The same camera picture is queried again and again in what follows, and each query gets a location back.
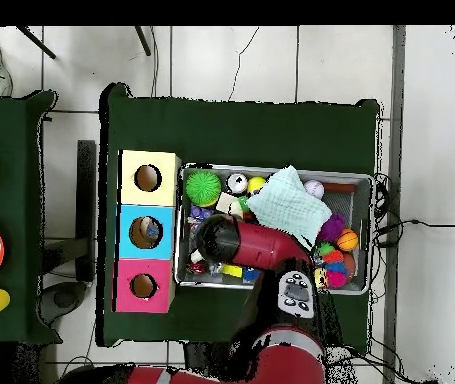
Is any green spiky ball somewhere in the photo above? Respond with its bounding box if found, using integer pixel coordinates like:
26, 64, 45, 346
184, 169, 223, 208

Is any mint green cloth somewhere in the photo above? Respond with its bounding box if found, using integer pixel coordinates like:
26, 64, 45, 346
246, 165, 334, 243

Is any black floor cable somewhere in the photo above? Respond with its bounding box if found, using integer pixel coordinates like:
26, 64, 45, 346
374, 215, 455, 237

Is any grey floor strip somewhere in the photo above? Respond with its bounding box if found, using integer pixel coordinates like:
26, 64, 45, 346
390, 26, 408, 269

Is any clear mesh bin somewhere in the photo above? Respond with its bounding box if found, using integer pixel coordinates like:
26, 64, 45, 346
174, 163, 376, 296

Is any wooden box with three holes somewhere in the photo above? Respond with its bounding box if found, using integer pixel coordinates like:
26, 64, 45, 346
113, 148, 182, 315

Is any white baseball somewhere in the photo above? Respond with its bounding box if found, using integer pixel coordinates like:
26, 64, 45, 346
303, 179, 325, 201

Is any dark green tablecloth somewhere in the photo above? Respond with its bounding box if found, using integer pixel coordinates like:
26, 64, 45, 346
0, 90, 59, 347
98, 82, 382, 353

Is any black tripod leg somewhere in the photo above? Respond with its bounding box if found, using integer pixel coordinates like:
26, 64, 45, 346
134, 26, 153, 57
14, 26, 57, 60

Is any yellow ball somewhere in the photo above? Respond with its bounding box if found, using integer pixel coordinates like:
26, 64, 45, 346
246, 176, 268, 195

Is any small blue fuzzy toy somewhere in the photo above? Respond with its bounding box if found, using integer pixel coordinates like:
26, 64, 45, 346
241, 267, 262, 285

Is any purple spiky toy with eyes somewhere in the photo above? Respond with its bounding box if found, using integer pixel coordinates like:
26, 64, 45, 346
318, 213, 346, 244

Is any small orange basketball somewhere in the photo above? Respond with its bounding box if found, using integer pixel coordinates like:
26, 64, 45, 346
337, 229, 360, 252

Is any cream muslin cloth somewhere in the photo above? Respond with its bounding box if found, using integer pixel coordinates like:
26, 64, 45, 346
214, 191, 250, 219

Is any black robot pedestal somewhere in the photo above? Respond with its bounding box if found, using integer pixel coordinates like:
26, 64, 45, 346
182, 342, 240, 371

